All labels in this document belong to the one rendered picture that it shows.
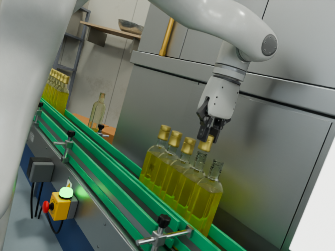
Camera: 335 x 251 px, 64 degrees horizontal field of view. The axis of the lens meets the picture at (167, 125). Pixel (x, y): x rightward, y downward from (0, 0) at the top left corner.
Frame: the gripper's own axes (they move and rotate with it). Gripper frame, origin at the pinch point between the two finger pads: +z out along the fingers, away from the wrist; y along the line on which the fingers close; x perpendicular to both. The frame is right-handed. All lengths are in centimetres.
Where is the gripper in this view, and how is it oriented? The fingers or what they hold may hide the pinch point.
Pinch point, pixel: (208, 134)
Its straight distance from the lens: 73.4
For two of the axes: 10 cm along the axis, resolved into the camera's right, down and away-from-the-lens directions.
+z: -2.9, 9.4, 1.6
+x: 6.1, 3.1, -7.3
